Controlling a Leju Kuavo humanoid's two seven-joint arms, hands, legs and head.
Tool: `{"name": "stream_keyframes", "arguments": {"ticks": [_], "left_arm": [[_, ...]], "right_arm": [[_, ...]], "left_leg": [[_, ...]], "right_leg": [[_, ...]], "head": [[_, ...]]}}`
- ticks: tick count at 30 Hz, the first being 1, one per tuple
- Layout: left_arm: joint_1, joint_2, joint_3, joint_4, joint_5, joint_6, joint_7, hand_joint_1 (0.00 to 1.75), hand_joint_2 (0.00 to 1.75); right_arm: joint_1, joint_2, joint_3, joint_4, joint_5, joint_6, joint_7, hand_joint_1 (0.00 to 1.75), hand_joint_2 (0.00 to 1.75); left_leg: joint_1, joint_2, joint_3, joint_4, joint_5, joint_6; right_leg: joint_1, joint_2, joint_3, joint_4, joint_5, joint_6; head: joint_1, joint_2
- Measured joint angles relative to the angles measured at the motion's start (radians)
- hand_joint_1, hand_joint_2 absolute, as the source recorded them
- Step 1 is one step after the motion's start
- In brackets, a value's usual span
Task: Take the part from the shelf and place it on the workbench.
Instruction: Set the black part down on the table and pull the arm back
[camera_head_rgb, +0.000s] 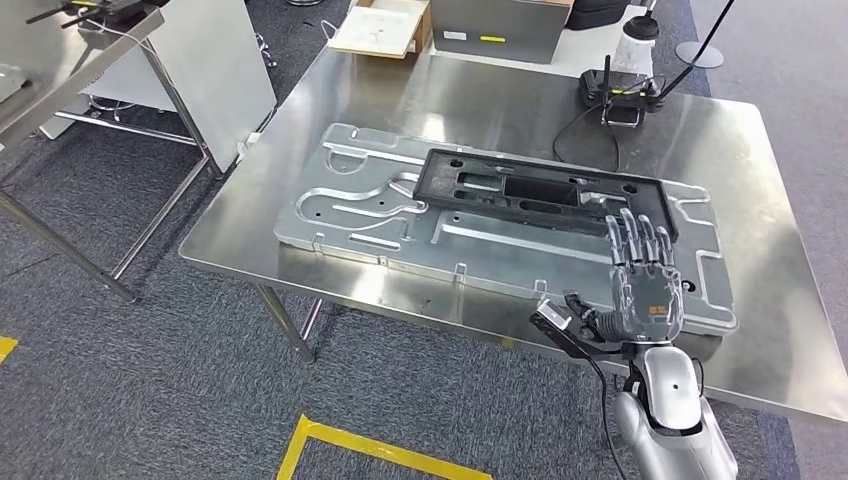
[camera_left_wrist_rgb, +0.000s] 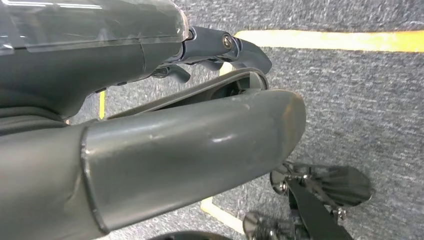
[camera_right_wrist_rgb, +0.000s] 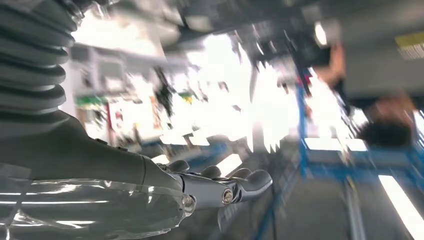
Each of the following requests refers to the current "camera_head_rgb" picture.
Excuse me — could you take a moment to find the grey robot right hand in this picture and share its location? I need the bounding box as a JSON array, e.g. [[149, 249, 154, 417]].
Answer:
[[563, 207, 686, 346]]

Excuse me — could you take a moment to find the black plastic plate frame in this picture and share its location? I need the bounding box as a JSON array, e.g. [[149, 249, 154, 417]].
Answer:
[[412, 148, 681, 244]]

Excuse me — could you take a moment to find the steel workbench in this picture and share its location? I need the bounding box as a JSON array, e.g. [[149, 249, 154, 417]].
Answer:
[[178, 44, 848, 425]]

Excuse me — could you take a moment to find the large stamped metal panel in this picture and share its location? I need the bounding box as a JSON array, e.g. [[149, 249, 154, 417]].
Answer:
[[273, 122, 739, 337]]

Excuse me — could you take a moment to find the black bag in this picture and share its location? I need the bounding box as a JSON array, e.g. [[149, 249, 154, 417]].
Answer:
[[566, 0, 639, 32]]

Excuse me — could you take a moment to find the grey box yellow label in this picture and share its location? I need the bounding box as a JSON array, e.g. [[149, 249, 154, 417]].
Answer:
[[429, 0, 575, 66]]

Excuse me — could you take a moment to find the cardboard box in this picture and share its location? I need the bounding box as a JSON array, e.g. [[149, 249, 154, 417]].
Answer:
[[327, 0, 433, 62]]

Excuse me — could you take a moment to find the white power plug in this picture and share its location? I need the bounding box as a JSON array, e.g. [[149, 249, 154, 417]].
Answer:
[[236, 131, 264, 162]]

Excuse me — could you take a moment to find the white panel board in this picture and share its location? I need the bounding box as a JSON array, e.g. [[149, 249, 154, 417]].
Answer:
[[39, 0, 279, 175]]

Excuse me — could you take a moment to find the steel side table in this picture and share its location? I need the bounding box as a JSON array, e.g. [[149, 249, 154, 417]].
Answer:
[[0, 0, 225, 306]]

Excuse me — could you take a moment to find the grey stamped metal panel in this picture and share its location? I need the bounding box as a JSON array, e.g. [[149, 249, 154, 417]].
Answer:
[[0, 62, 29, 105]]

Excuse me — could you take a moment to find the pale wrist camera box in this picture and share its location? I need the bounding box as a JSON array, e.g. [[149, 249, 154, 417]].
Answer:
[[528, 298, 601, 362]]

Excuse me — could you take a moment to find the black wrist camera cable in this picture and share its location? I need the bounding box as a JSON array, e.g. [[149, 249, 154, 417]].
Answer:
[[586, 354, 631, 480]]

